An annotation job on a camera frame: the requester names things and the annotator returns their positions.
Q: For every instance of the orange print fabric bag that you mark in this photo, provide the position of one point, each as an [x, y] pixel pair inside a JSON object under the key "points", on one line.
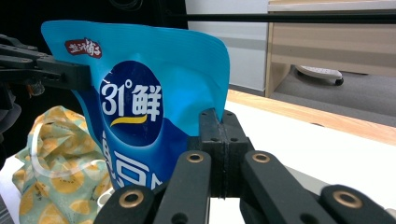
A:
{"points": [[59, 174]]}

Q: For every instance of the white wheeled base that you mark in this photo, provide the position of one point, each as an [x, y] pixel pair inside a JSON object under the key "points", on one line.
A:
{"points": [[320, 73]]}

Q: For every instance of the white table mat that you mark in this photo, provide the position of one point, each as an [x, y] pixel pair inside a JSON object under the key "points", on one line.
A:
{"points": [[311, 149]]}

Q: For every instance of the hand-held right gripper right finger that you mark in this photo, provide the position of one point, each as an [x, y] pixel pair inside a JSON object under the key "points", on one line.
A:
{"points": [[232, 149]]}

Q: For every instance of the white cabinet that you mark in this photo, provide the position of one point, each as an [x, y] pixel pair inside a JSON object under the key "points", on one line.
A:
{"points": [[246, 46]]}

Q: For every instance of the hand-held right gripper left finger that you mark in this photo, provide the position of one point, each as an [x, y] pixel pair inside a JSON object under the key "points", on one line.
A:
{"points": [[214, 149]]}

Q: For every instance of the blue snack pouch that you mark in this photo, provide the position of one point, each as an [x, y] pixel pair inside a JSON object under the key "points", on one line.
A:
{"points": [[174, 71]]}

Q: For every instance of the wooden desk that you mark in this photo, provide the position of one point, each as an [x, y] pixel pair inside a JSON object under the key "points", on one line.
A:
{"points": [[330, 46]]}

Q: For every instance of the black frame bar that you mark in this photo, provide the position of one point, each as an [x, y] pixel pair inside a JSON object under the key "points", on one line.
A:
{"points": [[280, 17]]}

